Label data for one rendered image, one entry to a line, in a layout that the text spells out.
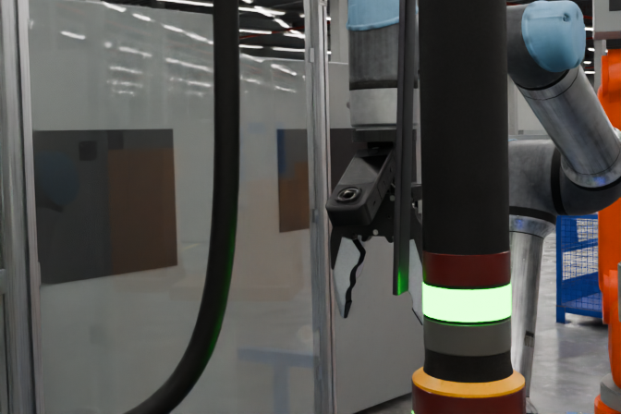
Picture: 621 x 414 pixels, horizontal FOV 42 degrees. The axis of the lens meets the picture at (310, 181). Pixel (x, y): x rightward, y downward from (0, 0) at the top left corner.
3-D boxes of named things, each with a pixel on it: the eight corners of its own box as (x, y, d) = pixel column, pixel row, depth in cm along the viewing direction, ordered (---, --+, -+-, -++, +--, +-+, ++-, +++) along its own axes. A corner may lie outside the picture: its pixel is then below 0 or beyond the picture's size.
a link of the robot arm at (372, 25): (432, -11, 90) (396, -22, 83) (434, 89, 91) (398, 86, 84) (370, -3, 95) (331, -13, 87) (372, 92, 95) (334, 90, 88)
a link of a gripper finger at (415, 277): (461, 308, 90) (431, 229, 91) (444, 319, 85) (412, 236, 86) (436, 316, 91) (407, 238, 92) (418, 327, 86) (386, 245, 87)
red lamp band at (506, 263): (436, 289, 30) (435, 256, 30) (412, 274, 33) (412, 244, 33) (524, 285, 30) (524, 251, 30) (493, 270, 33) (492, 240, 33)
